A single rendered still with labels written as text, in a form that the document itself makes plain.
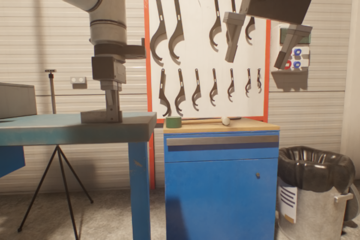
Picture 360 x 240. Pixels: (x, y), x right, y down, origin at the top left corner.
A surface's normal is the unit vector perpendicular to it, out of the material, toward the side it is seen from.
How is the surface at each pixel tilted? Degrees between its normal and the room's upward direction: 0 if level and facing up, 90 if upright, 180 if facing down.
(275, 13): 114
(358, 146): 90
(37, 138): 90
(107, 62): 90
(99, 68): 90
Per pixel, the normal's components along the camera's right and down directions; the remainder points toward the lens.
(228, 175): 0.07, 0.11
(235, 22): 0.09, 0.50
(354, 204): -0.91, 0.28
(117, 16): 0.74, 0.08
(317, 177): -0.67, 0.09
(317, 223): -0.36, 0.16
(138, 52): 0.45, 0.10
